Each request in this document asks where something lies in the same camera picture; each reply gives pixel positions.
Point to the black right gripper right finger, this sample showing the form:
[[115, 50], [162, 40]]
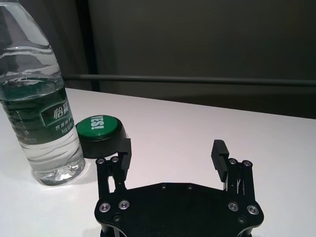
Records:
[[218, 158]]

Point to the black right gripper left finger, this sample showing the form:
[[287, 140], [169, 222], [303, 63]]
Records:
[[126, 158]]

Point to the clear water bottle green label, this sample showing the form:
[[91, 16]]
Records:
[[37, 98]]

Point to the green buzzer button black base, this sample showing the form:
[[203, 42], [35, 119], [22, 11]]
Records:
[[98, 128]]

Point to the grey horizontal rail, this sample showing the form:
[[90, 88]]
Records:
[[197, 80]]

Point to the dark vertical post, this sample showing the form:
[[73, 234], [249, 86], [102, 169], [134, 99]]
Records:
[[89, 37]]

